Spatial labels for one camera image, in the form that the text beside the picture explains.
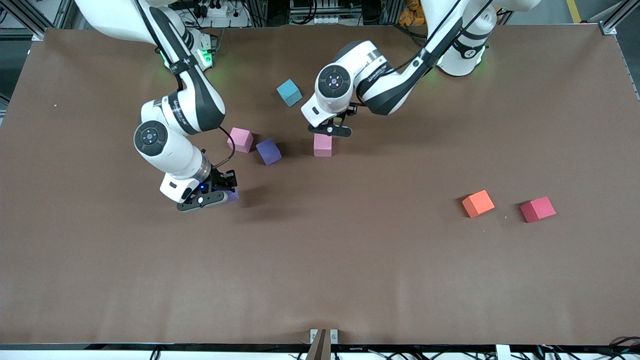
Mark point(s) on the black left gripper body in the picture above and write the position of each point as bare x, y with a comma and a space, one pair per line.
347, 113

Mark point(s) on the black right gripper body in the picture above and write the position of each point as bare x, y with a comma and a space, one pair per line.
220, 179

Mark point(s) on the purple foam block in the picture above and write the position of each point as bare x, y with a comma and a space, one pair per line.
233, 195
268, 152

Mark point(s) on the orange foam block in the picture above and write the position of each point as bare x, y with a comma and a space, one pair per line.
478, 204

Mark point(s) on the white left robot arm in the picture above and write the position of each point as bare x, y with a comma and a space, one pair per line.
385, 85

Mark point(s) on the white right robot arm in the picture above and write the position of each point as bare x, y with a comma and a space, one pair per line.
165, 145

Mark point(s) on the pink foam block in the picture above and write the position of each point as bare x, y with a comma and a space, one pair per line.
323, 147
240, 140

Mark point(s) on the blue foam block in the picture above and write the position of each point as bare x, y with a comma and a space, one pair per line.
290, 93

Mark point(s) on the long white power strip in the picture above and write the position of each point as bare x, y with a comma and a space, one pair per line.
335, 20

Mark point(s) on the orange snack bag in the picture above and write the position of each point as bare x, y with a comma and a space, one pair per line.
410, 17

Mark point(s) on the brown table cover sheet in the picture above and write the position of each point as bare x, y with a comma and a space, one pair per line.
320, 280

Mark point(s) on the white power strip with plugs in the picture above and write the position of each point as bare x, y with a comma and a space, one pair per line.
212, 10

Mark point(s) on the brown pole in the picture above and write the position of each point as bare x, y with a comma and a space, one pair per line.
317, 350

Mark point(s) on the red foam block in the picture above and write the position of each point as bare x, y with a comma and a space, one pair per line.
537, 210

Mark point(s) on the white metal bracket pair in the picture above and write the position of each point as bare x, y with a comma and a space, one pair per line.
313, 336

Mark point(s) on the aluminium frame strut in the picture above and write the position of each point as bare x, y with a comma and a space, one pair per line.
20, 34
617, 17

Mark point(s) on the white edge bracket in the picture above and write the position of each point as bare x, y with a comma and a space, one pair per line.
503, 352

